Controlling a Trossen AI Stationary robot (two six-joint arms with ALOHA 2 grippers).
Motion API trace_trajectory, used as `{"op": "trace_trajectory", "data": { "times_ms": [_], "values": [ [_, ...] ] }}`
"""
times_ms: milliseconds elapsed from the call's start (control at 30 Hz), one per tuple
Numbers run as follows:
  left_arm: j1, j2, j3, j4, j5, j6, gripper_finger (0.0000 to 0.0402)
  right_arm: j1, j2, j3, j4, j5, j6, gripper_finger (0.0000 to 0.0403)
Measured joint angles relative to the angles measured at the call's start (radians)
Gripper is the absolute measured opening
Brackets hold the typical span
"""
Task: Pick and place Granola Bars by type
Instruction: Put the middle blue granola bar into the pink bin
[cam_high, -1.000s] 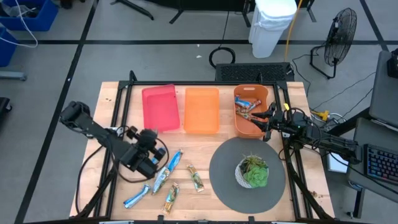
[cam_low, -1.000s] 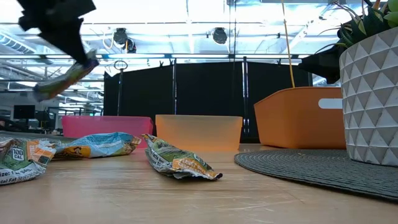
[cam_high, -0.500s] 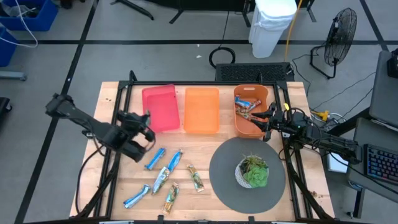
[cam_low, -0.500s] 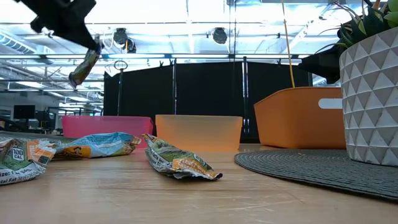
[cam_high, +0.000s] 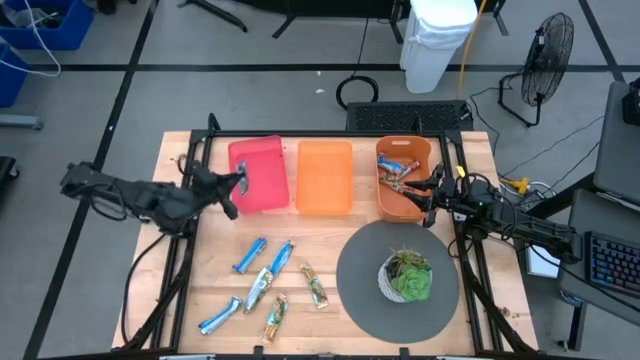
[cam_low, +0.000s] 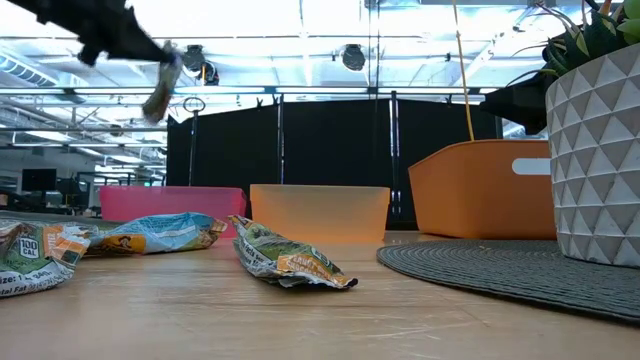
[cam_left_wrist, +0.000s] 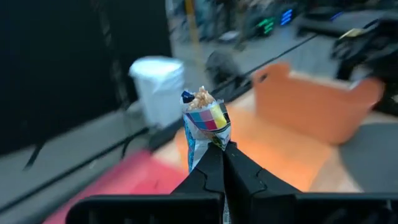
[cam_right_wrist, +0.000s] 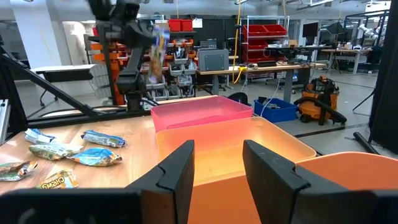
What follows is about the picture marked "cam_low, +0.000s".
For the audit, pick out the large nutrition-label snack bag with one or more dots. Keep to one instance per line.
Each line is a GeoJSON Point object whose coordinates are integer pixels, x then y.
{"type": "Point", "coordinates": [160, 95]}

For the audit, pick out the green orange wrapper granola bar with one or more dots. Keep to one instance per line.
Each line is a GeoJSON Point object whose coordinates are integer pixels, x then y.
{"type": "Point", "coordinates": [285, 255]}

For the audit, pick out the grey round placemat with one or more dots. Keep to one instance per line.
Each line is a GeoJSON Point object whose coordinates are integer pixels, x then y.
{"type": "Point", "coordinates": [500, 270]}

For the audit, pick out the white triangle pattern pot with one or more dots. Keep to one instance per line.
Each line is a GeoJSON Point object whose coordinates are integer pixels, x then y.
{"type": "Point", "coordinates": [600, 175]}

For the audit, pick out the black light stand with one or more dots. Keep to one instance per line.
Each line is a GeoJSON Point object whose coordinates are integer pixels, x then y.
{"type": "Point", "coordinates": [192, 150]}

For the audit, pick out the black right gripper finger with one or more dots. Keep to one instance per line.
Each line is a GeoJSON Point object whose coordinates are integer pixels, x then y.
{"type": "Point", "coordinates": [525, 100]}
{"type": "Point", "coordinates": [530, 127]}

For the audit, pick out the translucent pink bin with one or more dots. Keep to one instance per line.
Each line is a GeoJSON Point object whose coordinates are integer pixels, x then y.
{"type": "Point", "coordinates": [175, 200]}

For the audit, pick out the black ceiling fixture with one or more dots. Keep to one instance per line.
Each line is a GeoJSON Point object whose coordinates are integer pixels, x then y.
{"type": "Point", "coordinates": [200, 60]}
{"type": "Point", "coordinates": [353, 57]}

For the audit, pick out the translucent orange bin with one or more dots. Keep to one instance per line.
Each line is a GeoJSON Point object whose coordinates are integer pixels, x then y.
{"type": "Point", "coordinates": [320, 210]}

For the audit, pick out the green orange 100 cal bar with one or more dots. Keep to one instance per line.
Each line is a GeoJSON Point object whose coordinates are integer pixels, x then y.
{"type": "Point", "coordinates": [35, 250]}

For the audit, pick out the opaque orange bin with slot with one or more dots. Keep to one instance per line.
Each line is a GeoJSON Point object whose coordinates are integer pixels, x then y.
{"type": "Point", "coordinates": [460, 190]}

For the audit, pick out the black monitor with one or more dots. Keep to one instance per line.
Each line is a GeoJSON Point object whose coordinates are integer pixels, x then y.
{"type": "Point", "coordinates": [39, 180]}

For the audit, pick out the black curtain partition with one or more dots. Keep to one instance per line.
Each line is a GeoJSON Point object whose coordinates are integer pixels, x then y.
{"type": "Point", "coordinates": [330, 145]}

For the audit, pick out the blue yellow wrapper granola bar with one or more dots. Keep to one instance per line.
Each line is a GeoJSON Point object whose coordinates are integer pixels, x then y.
{"type": "Point", "coordinates": [160, 232]}

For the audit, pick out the green succulent plant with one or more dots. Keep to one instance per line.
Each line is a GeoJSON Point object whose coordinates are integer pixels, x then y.
{"type": "Point", "coordinates": [600, 30]}

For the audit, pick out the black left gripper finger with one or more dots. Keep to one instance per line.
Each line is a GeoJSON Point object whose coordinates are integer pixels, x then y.
{"type": "Point", "coordinates": [140, 39]}
{"type": "Point", "coordinates": [140, 54]}

